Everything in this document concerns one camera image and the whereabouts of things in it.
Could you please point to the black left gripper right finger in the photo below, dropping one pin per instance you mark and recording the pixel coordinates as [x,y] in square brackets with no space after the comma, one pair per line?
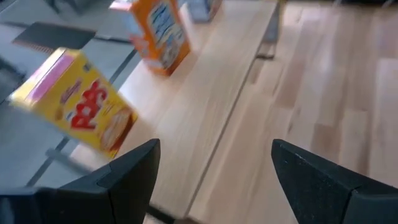
[311,193]

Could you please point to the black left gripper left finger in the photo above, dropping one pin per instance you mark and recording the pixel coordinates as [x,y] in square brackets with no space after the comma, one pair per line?
[124,193]

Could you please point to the yellow Corn Pops cereal box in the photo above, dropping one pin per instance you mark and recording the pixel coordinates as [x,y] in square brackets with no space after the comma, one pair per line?
[81,102]

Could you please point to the orange Mini Wheats cereal box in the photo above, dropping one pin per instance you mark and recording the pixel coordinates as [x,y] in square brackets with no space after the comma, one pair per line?
[161,37]

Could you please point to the blue Frosted Flakes cereal box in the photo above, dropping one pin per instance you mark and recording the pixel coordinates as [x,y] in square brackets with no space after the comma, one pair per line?
[203,11]

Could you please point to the black floor mat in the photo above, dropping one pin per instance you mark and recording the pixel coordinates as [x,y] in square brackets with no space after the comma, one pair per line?
[53,35]

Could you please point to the wooden shelf with black frame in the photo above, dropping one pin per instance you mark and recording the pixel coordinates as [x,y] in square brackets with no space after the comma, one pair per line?
[199,93]

